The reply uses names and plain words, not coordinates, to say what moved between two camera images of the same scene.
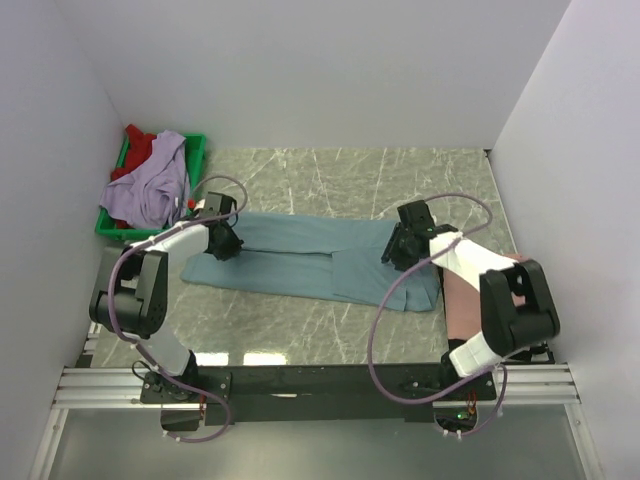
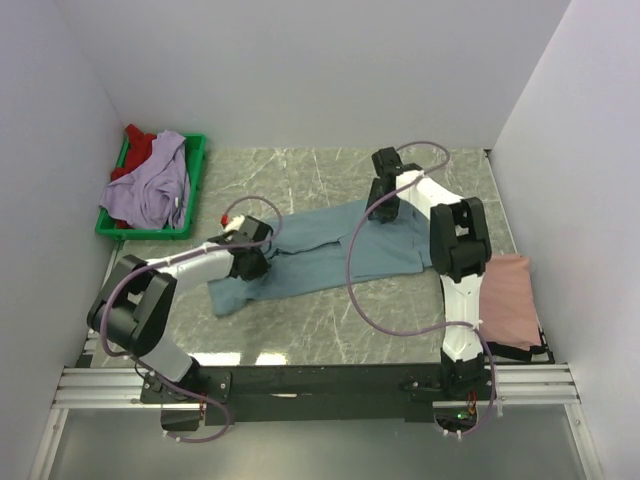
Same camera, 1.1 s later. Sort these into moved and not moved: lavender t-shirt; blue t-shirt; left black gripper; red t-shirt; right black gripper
Moved: right black gripper; blue t-shirt; left black gripper
Not moved: lavender t-shirt; red t-shirt
